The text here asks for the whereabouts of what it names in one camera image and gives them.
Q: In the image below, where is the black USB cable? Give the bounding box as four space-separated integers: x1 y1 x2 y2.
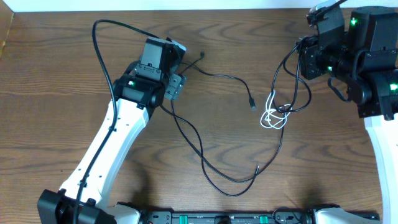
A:
160 40 312 197

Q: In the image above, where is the white cable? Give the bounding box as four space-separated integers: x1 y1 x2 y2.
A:
259 90 292 130

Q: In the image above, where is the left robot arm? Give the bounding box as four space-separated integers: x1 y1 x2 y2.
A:
37 37 187 223

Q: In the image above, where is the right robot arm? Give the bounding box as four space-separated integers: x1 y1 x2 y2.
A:
298 1 397 223

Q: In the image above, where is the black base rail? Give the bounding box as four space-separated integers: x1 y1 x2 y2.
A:
114 202 382 224

